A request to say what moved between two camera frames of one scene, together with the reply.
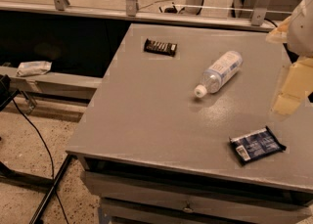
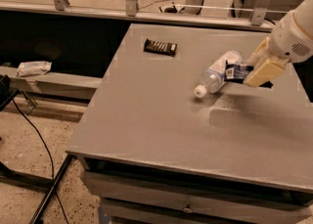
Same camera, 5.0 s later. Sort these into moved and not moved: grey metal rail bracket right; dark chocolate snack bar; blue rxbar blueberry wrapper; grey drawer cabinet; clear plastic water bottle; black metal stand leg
Moved: blue rxbar blueberry wrapper
Not moved: grey metal rail bracket right; grey drawer cabinet; dark chocolate snack bar; clear plastic water bottle; black metal stand leg
